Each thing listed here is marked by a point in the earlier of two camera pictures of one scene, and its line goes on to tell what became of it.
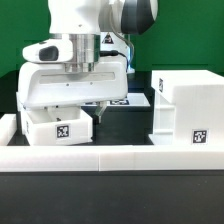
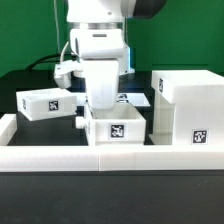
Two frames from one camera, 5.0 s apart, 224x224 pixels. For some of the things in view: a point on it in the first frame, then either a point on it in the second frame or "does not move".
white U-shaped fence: x=105 y=158 does not move
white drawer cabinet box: x=188 y=108 does not move
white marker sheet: x=131 y=99 does not move
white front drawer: x=59 y=125 -> x=125 y=123
